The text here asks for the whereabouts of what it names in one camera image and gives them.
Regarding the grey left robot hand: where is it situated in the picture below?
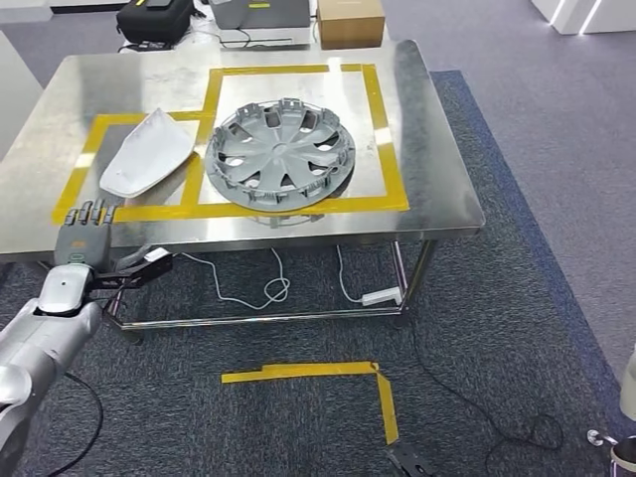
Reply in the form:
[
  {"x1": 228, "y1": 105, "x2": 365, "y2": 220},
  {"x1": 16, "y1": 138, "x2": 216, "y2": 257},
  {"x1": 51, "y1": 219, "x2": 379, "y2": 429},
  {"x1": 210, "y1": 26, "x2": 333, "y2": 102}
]
[{"x1": 54, "y1": 197, "x2": 120, "y2": 272}]

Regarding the white curved plastic part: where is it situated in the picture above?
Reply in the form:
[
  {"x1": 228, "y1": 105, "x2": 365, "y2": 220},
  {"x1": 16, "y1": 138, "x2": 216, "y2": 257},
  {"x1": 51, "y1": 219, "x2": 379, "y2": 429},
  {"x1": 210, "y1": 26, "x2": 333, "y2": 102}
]
[{"x1": 99, "y1": 106, "x2": 195, "y2": 200}]

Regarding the steel workbench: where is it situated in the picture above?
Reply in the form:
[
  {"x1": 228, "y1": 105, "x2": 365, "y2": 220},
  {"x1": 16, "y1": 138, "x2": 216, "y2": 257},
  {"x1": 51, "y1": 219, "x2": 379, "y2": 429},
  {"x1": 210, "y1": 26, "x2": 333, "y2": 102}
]
[{"x1": 0, "y1": 38, "x2": 487, "y2": 331}]

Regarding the black bag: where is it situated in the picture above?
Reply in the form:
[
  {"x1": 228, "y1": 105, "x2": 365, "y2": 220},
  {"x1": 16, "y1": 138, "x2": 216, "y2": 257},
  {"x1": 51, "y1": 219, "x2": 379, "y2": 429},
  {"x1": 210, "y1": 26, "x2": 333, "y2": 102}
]
[{"x1": 115, "y1": 0, "x2": 195, "y2": 48}]

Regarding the grey wheel hubcap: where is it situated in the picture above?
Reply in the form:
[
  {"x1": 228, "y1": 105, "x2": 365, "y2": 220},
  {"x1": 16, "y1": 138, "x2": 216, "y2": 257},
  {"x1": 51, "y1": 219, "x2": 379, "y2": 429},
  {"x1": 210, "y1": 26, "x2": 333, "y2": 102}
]
[{"x1": 204, "y1": 96, "x2": 357, "y2": 214}]

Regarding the grey equipment case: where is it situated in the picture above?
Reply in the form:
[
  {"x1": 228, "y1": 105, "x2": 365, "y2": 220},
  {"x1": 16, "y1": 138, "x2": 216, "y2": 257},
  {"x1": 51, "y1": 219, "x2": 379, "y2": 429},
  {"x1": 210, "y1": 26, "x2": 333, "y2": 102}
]
[{"x1": 208, "y1": 0, "x2": 313, "y2": 49}]

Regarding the white power strip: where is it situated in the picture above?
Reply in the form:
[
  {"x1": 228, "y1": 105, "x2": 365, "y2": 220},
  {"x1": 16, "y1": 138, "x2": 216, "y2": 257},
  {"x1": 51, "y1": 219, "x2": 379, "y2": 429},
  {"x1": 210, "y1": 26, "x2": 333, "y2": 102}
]
[{"x1": 361, "y1": 286, "x2": 404, "y2": 308}]

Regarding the brown cardboard box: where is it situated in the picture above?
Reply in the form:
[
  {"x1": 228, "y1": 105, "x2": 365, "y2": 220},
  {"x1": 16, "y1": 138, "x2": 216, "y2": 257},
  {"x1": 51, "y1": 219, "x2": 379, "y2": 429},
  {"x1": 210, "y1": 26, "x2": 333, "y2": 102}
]
[{"x1": 317, "y1": 0, "x2": 386, "y2": 51}]

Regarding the white lit plinth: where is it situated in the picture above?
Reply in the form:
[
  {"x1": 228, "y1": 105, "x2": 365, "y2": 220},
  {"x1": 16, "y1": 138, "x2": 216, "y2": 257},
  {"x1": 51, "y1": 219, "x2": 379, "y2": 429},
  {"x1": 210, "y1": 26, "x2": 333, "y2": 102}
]
[{"x1": 530, "y1": 0, "x2": 636, "y2": 36}]

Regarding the person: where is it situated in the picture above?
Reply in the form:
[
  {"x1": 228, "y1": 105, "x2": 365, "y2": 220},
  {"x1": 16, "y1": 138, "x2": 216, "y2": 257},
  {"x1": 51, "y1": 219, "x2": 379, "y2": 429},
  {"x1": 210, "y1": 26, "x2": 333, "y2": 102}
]
[{"x1": 618, "y1": 345, "x2": 636, "y2": 422}]

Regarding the chrome stool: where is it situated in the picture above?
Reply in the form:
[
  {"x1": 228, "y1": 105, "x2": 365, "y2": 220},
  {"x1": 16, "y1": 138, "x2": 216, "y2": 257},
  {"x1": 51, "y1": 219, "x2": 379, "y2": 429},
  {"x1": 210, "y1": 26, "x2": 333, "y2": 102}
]
[{"x1": 585, "y1": 428, "x2": 636, "y2": 477}]

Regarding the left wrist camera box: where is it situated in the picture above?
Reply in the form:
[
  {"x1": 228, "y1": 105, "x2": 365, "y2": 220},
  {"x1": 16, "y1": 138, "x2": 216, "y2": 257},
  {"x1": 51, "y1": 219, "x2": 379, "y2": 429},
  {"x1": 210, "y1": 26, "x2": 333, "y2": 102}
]
[{"x1": 114, "y1": 246, "x2": 174, "y2": 291}]

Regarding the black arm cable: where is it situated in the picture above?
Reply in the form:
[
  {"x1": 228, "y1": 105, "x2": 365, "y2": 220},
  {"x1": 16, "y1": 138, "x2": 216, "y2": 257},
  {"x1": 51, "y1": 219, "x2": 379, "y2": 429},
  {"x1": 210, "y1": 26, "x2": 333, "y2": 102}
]
[{"x1": 47, "y1": 372, "x2": 104, "y2": 477}]

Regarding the thin white cable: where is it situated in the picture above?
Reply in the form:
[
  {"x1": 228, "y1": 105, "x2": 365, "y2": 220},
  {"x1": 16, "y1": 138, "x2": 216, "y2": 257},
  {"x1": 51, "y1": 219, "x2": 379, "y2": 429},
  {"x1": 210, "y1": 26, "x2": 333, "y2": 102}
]
[{"x1": 179, "y1": 246, "x2": 292, "y2": 312}]

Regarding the short white cable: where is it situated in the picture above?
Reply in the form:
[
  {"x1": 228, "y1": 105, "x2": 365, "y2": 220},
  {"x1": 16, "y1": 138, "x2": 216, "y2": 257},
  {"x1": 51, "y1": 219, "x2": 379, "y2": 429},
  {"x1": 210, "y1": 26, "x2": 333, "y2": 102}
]
[{"x1": 336, "y1": 244, "x2": 366, "y2": 305}]

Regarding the black floor cable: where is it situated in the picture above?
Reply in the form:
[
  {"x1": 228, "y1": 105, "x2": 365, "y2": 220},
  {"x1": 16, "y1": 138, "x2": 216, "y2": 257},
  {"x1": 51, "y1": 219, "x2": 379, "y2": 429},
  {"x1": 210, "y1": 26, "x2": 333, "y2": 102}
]
[{"x1": 410, "y1": 315, "x2": 565, "y2": 477}]

